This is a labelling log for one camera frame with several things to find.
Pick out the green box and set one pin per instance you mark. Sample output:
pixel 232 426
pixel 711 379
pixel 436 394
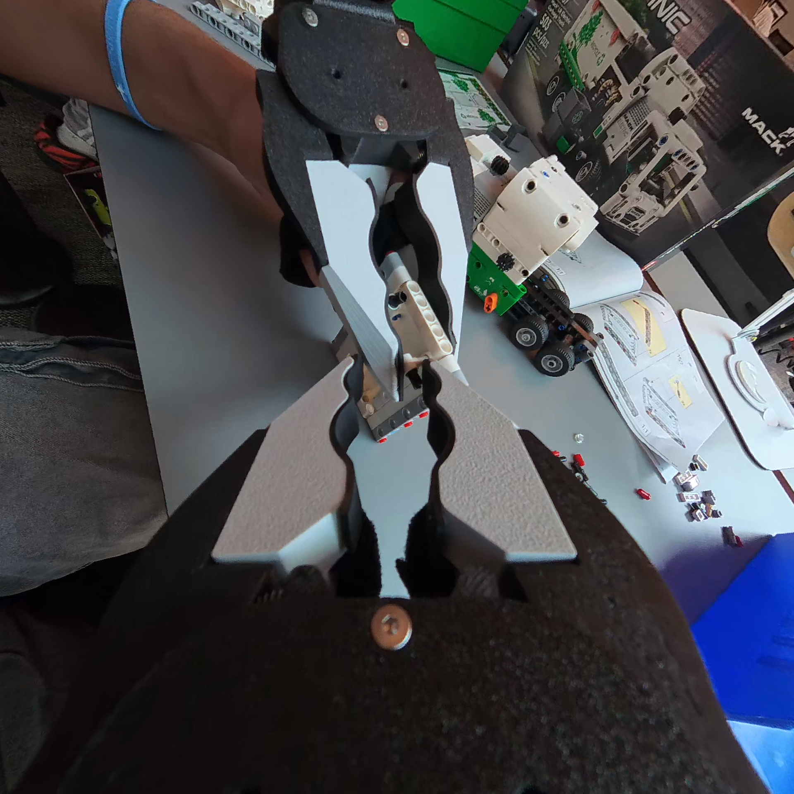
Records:
pixel 453 31

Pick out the green white sticker sheet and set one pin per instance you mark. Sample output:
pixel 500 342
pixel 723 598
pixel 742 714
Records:
pixel 471 102

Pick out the blue wristband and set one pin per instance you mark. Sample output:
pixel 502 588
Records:
pixel 121 68

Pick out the pile of small lego pins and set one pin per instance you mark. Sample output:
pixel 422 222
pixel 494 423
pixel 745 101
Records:
pixel 579 460

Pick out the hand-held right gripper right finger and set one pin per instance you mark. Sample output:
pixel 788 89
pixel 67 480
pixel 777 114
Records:
pixel 496 490

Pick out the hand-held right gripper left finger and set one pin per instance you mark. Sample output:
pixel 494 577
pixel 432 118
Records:
pixel 291 484

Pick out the dark brown lego piece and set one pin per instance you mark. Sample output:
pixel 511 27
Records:
pixel 732 536

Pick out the blue plastic bin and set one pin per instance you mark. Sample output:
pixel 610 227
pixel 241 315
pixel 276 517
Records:
pixel 744 620

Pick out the person's grey trousers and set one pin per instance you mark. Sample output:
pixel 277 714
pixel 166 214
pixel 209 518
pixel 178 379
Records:
pixel 62 465

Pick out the dark grey lego bracket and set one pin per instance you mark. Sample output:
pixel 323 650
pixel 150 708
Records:
pixel 510 134

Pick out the pile of small grey tiles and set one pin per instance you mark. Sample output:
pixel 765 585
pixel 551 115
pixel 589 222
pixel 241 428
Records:
pixel 698 499

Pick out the black lego set box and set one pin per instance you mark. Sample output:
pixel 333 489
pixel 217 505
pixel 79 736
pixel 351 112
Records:
pixel 682 93

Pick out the loose white lego beams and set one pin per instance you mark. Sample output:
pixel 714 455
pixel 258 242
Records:
pixel 217 18

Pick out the white green lego truck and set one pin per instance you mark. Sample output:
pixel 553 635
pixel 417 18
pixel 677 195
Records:
pixel 533 204

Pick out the red black white shoe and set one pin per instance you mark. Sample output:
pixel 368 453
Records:
pixel 62 139

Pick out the person's left forearm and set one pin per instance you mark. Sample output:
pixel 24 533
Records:
pixel 49 43

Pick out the black card green print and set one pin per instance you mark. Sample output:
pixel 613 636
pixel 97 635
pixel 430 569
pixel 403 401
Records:
pixel 93 208

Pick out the white grey lego panel assembly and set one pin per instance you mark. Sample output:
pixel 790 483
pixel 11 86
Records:
pixel 422 316

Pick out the lego instruction booklet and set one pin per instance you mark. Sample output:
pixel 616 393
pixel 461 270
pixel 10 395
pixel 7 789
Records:
pixel 651 372

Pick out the person's left hand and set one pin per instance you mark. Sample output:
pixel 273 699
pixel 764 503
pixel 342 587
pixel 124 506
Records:
pixel 211 93

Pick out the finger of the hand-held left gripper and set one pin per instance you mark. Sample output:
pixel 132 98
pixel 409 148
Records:
pixel 341 211
pixel 443 211

